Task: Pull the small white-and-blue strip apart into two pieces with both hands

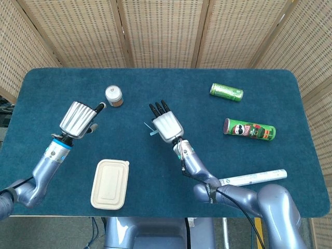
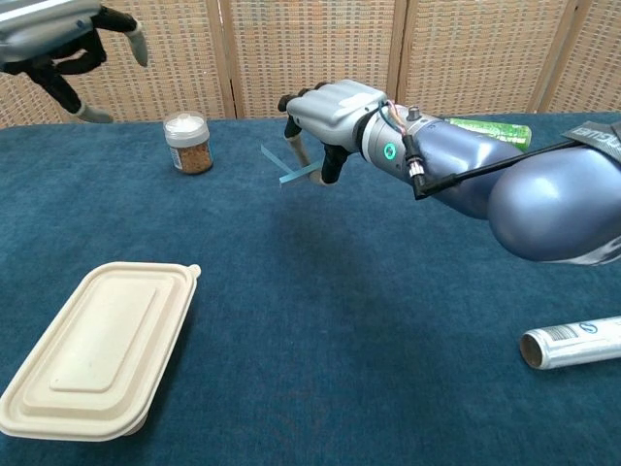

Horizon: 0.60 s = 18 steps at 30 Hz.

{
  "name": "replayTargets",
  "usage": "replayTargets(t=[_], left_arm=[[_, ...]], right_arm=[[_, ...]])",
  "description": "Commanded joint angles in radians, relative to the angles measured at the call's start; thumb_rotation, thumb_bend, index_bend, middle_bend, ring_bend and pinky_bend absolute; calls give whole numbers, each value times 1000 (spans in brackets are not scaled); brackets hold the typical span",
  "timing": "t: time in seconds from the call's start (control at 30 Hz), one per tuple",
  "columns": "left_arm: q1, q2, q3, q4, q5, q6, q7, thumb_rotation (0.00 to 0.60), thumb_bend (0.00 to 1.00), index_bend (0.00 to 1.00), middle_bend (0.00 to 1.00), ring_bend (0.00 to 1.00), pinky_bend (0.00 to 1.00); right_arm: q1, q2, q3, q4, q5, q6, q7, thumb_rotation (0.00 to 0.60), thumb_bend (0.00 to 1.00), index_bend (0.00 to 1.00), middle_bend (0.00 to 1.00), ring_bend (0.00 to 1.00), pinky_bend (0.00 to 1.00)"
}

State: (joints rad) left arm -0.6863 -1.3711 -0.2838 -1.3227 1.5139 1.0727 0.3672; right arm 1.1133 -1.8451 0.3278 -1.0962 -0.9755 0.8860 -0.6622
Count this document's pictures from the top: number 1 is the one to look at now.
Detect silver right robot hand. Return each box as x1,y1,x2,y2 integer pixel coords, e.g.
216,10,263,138
148,99,185,144

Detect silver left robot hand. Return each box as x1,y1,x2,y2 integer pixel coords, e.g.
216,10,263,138
51,101,107,143

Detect blue table cloth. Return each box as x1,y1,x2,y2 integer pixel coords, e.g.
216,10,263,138
0,67,330,218

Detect clear spice jar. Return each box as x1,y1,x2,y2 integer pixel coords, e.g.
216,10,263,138
104,85,125,107

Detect green drink can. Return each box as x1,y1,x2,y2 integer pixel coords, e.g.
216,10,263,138
209,82,244,103

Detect dark background equipment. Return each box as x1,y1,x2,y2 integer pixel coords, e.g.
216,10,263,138
0,95,16,128

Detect beige lidded lunch box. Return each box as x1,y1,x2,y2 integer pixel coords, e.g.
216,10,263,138
90,159,130,211

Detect green Pringles can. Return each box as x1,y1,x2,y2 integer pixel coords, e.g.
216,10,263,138
223,118,277,142

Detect woven rattan folding screen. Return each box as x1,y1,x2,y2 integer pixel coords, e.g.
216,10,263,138
0,0,332,249

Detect silver cling film roll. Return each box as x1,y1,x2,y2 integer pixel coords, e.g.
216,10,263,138
218,169,288,187

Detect grey robot torso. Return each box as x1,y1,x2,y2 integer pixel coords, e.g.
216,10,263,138
103,217,216,249

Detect white table leg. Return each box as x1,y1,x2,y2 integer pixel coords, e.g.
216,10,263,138
222,217,230,249

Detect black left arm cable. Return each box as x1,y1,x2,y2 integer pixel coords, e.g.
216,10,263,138
0,176,35,195

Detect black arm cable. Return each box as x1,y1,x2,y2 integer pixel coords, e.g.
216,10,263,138
0,176,35,195
181,145,266,249

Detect blue floor cable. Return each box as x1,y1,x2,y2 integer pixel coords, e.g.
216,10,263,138
87,217,105,249

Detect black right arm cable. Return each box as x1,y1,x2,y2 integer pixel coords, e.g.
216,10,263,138
181,145,266,249

